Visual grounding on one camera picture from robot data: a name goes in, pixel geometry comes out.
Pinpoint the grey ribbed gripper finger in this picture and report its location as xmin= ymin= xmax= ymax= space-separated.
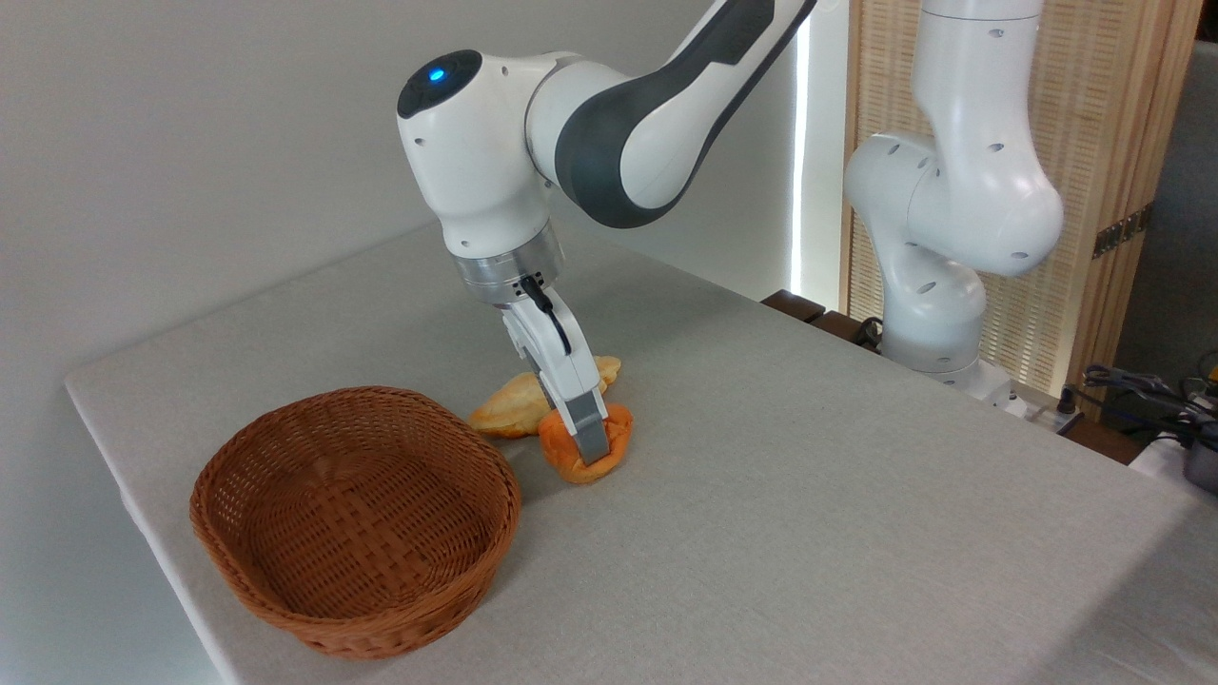
xmin=555 ymin=385 xmax=613 ymax=466

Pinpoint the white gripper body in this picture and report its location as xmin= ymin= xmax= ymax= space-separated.
xmin=501 ymin=288 xmax=603 ymax=406

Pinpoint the orange round bread bun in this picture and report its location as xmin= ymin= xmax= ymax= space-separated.
xmin=538 ymin=402 xmax=635 ymax=485

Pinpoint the brown woven wicker basket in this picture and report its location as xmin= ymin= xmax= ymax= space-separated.
xmin=189 ymin=385 xmax=522 ymax=661

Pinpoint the flat yellow pastry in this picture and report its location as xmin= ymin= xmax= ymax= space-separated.
xmin=467 ymin=356 xmax=622 ymax=439

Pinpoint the grey tablecloth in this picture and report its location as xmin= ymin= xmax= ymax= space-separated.
xmin=65 ymin=224 xmax=1218 ymax=685

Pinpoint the dark brown wooden block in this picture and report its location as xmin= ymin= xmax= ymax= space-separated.
xmin=809 ymin=310 xmax=882 ymax=354
xmin=761 ymin=289 xmax=827 ymax=324

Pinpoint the dark metal screen hinge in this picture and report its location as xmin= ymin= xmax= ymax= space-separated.
xmin=1092 ymin=204 xmax=1154 ymax=260

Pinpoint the bamboo folding screen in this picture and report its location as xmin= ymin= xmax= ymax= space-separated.
xmin=842 ymin=0 xmax=1205 ymax=401

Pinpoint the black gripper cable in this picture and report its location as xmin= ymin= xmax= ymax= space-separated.
xmin=519 ymin=276 xmax=574 ymax=358

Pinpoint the bundle of dark cables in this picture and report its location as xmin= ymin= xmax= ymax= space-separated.
xmin=1083 ymin=363 xmax=1218 ymax=440

